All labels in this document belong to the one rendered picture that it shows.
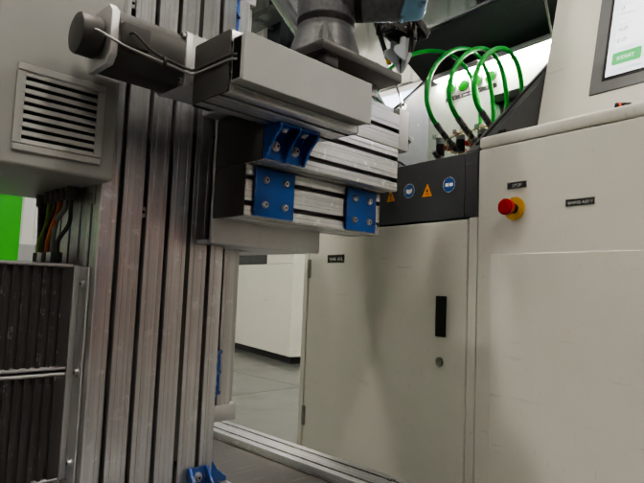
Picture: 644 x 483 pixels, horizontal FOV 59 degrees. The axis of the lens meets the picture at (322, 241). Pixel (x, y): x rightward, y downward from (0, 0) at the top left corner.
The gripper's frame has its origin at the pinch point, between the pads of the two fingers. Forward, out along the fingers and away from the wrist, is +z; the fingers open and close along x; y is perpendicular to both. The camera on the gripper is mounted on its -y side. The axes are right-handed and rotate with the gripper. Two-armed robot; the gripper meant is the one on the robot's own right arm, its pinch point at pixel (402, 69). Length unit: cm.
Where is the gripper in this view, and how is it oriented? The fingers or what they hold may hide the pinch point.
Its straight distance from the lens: 161.6
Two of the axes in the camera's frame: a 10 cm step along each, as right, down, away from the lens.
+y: -8.0, -0.8, -6.0
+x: 6.0, -0.4, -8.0
